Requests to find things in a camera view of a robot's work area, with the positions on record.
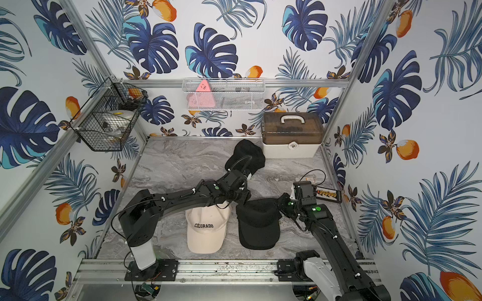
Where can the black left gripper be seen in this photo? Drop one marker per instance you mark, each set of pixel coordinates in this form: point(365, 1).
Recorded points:
point(238, 178)

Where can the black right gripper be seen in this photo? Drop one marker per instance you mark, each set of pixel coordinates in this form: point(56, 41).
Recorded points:
point(281, 202)

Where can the black cap with white label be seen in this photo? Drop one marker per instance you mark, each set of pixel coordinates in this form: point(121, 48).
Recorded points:
point(258, 224)

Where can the cream Colorado cap back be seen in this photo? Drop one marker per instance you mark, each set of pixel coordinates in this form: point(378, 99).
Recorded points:
point(207, 227)

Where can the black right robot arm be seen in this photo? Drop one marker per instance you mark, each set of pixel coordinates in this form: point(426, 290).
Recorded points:
point(342, 278)

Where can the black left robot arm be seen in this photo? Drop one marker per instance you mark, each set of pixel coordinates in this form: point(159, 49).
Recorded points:
point(139, 219)

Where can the black board with connectors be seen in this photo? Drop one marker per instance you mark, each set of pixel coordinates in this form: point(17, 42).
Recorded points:
point(329, 195)

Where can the brown lid storage box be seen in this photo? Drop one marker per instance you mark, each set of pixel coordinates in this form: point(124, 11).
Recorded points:
point(291, 135)

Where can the pink triangle card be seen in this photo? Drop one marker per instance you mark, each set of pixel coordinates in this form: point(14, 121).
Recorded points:
point(202, 97)

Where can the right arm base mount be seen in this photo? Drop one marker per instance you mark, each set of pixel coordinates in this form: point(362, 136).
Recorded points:
point(307, 266)

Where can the clear wall shelf basket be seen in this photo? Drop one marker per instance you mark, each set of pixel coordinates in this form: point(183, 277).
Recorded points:
point(231, 94)

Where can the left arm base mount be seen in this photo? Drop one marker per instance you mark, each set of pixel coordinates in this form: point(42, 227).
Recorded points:
point(162, 270)

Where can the black wire basket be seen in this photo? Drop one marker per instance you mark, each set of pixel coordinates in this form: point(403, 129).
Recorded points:
point(114, 109)

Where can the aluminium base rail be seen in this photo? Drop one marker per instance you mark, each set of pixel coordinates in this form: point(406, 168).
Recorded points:
point(190, 272)

